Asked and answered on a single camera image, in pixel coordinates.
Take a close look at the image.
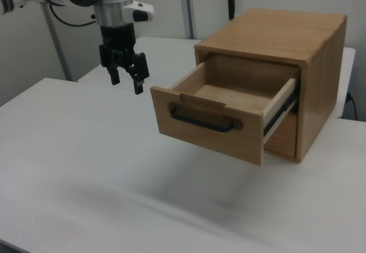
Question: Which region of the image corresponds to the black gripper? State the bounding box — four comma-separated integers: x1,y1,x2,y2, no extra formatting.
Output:
98,23,150,95

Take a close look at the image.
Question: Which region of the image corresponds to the wooden drawer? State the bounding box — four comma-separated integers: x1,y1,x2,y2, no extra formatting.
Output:
150,61,299,167

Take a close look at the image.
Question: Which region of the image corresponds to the wooden cabinet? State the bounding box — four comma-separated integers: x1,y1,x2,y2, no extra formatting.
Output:
194,8,348,163

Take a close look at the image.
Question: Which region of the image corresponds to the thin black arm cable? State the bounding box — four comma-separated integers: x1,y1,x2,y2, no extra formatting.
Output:
50,3,97,27

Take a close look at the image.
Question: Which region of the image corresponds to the grey metal frame post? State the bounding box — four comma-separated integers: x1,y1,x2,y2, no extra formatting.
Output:
42,2,73,82
178,0,198,40

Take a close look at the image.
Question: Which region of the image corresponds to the black drawer handle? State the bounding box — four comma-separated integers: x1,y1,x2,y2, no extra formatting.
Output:
168,105,233,133

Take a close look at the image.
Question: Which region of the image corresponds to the black drawer slide rail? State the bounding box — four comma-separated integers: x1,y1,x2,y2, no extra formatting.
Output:
262,92,298,138

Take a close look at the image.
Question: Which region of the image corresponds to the black wall cable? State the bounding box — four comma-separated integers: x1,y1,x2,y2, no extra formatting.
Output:
345,91,359,120

